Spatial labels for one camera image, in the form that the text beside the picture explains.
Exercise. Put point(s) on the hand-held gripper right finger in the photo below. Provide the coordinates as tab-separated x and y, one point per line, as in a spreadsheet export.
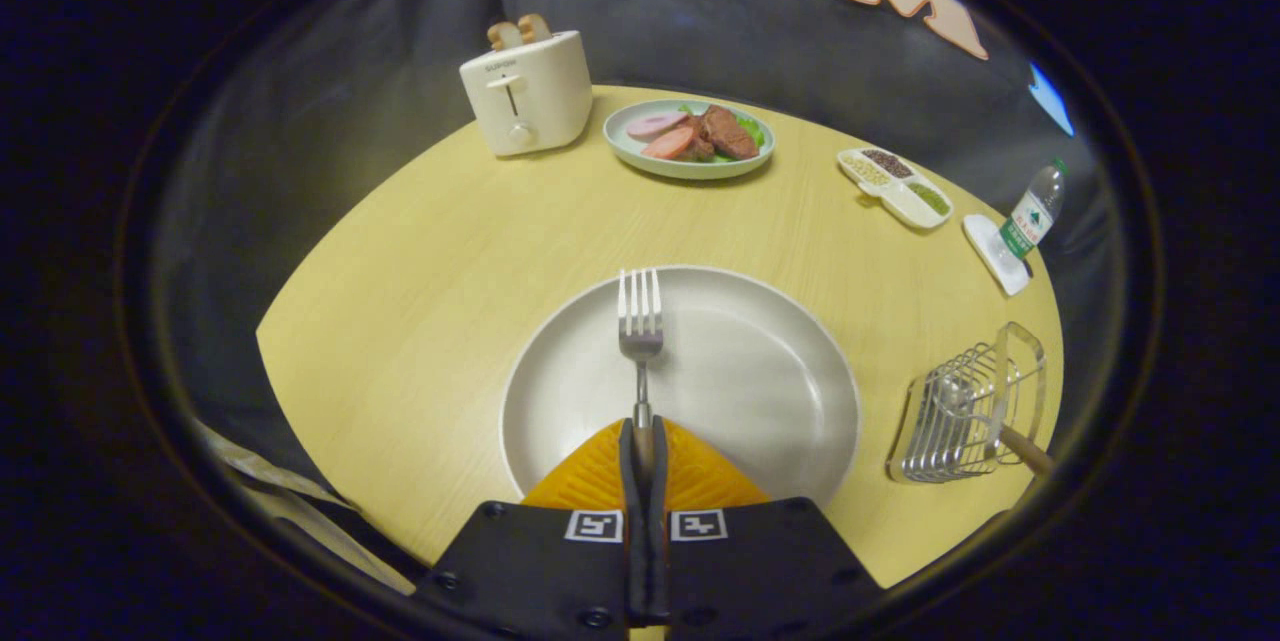
760	571

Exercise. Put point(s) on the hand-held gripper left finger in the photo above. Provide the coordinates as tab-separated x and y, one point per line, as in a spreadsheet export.
540	571

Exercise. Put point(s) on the large white round plate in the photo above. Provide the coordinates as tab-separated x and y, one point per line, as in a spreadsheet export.
760	391

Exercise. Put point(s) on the clear cutlery rack tray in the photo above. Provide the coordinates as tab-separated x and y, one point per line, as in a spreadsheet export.
950	431

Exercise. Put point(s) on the white square coaster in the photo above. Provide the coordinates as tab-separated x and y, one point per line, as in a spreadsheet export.
990	251

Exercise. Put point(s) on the white divided seasoning dish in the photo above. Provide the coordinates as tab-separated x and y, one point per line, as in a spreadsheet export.
897	186

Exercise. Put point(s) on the pale green food plate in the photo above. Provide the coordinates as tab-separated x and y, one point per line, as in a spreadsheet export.
630	153

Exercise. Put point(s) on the red sausage slice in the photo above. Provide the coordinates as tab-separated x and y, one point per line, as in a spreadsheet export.
668	143

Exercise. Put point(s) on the brown steak piece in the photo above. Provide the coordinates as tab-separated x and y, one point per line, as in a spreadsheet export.
728	133

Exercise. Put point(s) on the green lettuce leaf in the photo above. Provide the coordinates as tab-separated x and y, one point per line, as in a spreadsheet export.
753	129

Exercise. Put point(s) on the clear plastic water bottle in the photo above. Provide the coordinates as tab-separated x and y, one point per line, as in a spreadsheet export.
1030	216

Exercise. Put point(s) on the pink ham slice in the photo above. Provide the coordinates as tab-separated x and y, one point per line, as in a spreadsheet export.
655	125

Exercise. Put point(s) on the white toaster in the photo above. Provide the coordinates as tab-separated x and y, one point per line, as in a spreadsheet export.
530	101

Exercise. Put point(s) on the toasted bread slice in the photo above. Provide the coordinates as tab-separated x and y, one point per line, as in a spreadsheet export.
503	35
535	27

